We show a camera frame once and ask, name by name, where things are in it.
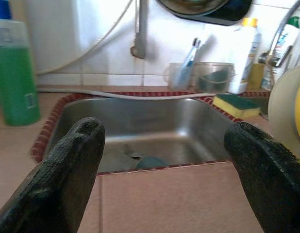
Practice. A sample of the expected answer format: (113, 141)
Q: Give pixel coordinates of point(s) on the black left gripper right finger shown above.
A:
(273, 189)

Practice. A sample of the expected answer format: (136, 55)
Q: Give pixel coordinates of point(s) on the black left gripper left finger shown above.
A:
(55, 189)

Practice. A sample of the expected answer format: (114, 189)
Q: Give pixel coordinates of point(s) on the blue cup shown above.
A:
(151, 162)

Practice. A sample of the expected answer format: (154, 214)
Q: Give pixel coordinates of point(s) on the green and yellow sponge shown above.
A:
(235, 104)

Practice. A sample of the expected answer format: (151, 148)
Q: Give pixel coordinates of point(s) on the green dish soap bottle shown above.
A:
(16, 85)

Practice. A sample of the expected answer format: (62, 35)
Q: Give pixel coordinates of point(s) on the stainless steel sink basin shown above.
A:
(152, 121)

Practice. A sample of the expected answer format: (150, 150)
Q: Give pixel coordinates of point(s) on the clear measuring jug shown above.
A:
(213, 80)

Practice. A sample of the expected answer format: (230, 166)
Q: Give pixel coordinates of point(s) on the white bottle yellow cap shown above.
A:
(242, 60)

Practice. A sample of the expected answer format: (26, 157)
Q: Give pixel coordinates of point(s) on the clear toothbrush cup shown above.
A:
(174, 77)

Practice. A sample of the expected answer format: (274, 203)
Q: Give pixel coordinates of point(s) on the chrome sink faucet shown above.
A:
(277, 34)

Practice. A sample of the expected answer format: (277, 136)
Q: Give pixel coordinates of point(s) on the blue toothbrush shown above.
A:
(191, 57)

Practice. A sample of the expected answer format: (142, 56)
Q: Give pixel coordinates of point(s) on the white bottle green cap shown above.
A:
(289, 31)

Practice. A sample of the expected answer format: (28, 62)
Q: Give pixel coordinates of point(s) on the hanging black frying pan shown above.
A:
(237, 12)

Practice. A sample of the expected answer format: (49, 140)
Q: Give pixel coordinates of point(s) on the hanging steel wok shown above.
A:
(188, 3)

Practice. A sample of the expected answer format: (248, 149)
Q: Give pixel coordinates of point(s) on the grey wall tap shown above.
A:
(141, 36)

